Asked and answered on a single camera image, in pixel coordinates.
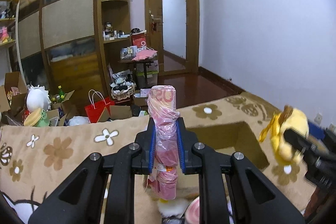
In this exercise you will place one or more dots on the red paper gift bag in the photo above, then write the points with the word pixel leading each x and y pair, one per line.
pixel 99 108

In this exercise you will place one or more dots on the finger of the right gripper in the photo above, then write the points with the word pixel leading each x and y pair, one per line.
pixel 316 131
pixel 304 146

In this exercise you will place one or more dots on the red box on shelf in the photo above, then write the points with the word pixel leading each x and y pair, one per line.
pixel 139 40

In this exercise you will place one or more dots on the wooden wardrobe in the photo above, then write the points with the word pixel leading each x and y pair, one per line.
pixel 61 44

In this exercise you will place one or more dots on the pink tissue pack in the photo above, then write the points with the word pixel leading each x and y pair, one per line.
pixel 161 104

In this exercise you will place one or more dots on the wall power outlet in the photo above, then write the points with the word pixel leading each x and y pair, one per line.
pixel 318 118

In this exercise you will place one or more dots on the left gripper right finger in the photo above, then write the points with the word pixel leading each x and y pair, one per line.
pixel 231 188

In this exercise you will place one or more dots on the white spiky hair plush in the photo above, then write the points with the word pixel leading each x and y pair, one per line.
pixel 37 97

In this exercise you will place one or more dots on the white fluffy yellow pompom plush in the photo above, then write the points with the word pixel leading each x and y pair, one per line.
pixel 172 208

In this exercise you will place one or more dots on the cardboard box on bed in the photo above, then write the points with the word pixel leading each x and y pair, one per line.
pixel 233 137

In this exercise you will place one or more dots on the wooden shelf with figurines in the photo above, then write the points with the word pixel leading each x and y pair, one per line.
pixel 10 54

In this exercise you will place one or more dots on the black Face tissue pack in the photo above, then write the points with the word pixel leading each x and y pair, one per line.
pixel 173 220

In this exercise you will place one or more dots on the small cardboard box with papers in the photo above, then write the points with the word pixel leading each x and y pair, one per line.
pixel 140 97

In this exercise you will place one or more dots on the green glass bottle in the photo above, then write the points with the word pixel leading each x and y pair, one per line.
pixel 61 94

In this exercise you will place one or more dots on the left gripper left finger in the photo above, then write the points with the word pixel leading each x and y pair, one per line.
pixel 101 188

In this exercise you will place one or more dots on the pink swirl roll plush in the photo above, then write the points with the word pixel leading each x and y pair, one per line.
pixel 193 211

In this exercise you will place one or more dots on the storage bin under table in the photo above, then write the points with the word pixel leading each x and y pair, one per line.
pixel 147 74

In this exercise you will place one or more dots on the small black side table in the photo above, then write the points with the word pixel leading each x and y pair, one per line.
pixel 144 62

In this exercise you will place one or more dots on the yellow green frog toy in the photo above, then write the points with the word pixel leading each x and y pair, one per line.
pixel 37 118

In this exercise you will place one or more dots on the wooden door with glass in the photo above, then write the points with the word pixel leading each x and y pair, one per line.
pixel 173 29

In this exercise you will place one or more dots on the wicker basket with items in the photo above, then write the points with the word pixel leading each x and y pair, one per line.
pixel 122 85

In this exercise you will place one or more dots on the open cardboard box on floor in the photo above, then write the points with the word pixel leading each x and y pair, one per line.
pixel 13 94

